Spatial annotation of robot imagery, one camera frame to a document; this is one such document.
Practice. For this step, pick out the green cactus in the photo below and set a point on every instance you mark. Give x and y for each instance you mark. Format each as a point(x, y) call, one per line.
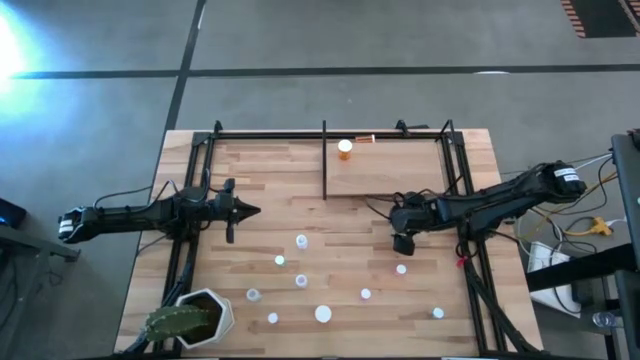
point(175, 322)

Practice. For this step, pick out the white hexagonal plant pot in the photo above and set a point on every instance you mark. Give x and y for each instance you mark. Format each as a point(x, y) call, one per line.
point(226, 320)

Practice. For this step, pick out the black device blue light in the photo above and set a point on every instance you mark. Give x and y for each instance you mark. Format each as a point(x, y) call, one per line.
point(10, 215)

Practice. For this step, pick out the clear wide pill bottle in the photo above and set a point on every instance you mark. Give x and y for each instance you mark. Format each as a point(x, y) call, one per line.
point(301, 241)
point(253, 295)
point(301, 280)

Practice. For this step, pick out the black floor mat striped edge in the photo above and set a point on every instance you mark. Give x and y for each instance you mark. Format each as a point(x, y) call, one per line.
point(600, 17)

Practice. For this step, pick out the green tinted slim pill bottle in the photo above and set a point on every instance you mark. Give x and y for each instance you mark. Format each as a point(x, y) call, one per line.
point(438, 313)
point(279, 260)

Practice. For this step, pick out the white power strip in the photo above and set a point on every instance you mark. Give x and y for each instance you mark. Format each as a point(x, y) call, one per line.
point(542, 252)

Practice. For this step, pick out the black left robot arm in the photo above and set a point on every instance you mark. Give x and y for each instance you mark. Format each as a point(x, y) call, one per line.
point(125, 217)

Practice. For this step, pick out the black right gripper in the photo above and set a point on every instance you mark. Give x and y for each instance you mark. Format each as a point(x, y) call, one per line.
point(412, 215)

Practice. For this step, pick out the black metal stand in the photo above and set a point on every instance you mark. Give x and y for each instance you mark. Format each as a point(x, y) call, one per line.
point(40, 247)

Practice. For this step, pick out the black metal table frame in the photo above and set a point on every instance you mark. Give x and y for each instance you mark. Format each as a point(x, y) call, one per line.
point(270, 135)

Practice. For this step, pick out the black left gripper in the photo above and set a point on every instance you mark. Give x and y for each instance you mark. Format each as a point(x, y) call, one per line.
point(217, 210)

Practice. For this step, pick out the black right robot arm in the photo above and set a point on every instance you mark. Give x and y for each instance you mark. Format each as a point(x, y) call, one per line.
point(500, 202)

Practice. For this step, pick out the clear plastic water bottle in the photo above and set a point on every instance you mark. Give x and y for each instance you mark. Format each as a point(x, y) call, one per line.
point(605, 319)

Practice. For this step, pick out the black desk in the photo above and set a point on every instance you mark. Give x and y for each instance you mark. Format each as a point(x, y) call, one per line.
point(627, 200)

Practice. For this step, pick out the small red clip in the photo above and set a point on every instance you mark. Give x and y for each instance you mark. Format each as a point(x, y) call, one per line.
point(460, 261)

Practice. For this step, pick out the pink slim pill bottle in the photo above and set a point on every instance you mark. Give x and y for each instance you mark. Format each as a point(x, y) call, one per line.
point(272, 317)
point(365, 294)
point(401, 269)

